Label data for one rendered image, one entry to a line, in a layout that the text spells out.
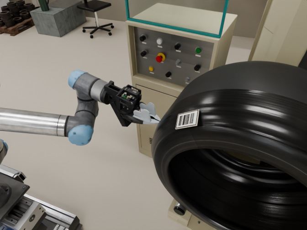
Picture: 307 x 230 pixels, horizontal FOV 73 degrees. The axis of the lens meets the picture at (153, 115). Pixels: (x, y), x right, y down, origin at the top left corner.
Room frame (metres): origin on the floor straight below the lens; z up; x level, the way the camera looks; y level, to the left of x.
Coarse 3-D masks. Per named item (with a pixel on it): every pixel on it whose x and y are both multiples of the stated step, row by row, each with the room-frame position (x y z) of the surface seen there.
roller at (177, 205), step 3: (177, 204) 0.33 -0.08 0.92; (180, 204) 0.33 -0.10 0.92; (174, 207) 0.32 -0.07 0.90; (177, 207) 0.32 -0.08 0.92; (180, 207) 0.32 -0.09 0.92; (183, 207) 0.32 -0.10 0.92; (174, 210) 0.31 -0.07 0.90; (177, 210) 0.31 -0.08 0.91; (180, 210) 0.31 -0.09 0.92; (183, 210) 0.31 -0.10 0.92; (177, 213) 0.31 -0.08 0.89; (180, 213) 0.30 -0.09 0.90; (183, 213) 0.30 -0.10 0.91
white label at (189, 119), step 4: (188, 112) 0.34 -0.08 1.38; (192, 112) 0.34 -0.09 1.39; (196, 112) 0.33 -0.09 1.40; (180, 116) 0.35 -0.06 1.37; (184, 116) 0.34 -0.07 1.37; (188, 116) 0.33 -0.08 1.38; (192, 116) 0.33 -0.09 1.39; (196, 116) 0.32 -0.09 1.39; (180, 120) 0.34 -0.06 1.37; (184, 120) 0.33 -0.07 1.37; (188, 120) 0.32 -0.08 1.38; (192, 120) 0.32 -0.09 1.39; (196, 120) 0.31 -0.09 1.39; (176, 124) 0.33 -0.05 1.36; (180, 124) 0.33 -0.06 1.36; (184, 124) 0.32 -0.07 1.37; (188, 124) 0.31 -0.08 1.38; (192, 124) 0.31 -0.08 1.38; (196, 124) 0.30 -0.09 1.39; (176, 128) 0.32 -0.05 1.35; (180, 128) 0.32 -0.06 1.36
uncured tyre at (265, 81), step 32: (256, 64) 0.45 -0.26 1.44; (288, 64) 0.45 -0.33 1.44; (192, 96) 0.40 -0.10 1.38; (224, 96) 0.34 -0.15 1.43; (256, 96) 0.32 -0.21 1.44; (288, 96) 0.32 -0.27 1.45; (160, 128) 0.38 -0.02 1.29; (192, 128) 0.31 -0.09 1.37; (224, 128) 0.28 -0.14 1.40; (256, 128) 0.26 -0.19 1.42; (288, 128) 0.25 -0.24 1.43; (160, 160) 0.34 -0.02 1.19; (192, 160) 0.49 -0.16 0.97; (224, 160) 0.49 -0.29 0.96; (288, 160) 0.21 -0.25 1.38; (192, 192) 0.37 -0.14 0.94; (224, 192) 0.38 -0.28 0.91; (256, 192) 0.37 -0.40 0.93; (288, 192) 0.34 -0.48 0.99; (224, 224) 0.24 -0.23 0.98; (256, 224) 0.25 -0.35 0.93; (288, 224) 0.23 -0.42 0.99
